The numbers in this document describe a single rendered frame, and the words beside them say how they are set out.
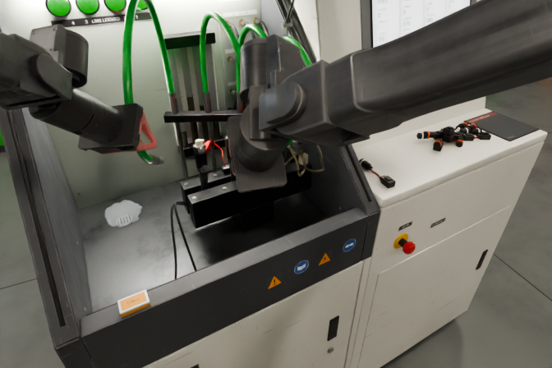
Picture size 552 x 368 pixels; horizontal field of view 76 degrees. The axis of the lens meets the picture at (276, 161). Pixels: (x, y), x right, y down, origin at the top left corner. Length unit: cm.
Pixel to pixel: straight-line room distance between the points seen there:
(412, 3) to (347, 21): 23
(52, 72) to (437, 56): 39
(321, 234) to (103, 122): 50
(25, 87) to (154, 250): 63
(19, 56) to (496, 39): 42
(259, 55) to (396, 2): 76
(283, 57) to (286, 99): 9
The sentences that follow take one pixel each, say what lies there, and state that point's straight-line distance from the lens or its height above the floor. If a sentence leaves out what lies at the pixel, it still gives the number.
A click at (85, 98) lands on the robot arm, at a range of 54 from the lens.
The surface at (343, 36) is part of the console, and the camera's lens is 100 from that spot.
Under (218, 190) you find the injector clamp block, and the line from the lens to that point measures 89.
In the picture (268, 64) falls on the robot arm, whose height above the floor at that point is 139.
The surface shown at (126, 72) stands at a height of 133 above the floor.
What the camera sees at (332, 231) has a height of 95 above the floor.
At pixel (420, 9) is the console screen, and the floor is 133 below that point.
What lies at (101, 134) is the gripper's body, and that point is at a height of 127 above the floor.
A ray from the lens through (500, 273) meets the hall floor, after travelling 229.
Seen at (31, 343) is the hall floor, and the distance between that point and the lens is 206.
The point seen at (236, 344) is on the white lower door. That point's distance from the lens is 93.
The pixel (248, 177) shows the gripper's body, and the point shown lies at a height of 125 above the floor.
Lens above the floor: 151
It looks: 32 degrees down
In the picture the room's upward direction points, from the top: straight up
